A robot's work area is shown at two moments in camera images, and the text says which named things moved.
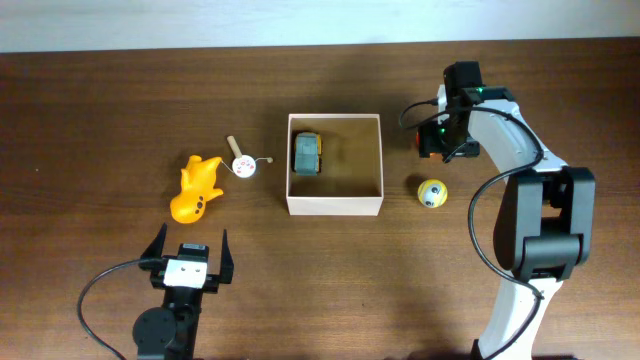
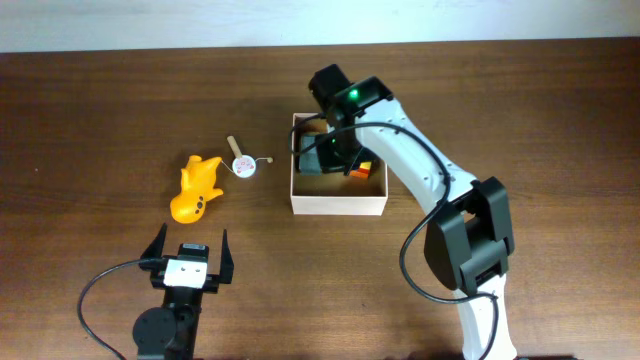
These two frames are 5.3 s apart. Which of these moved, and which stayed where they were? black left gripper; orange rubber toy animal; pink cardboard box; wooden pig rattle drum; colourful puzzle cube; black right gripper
Moved: black right gripper; colourful puzzle cube
Stayed: orange rubber toy animal; wooden pig rattle drum; pink cardboard box; black left gripper
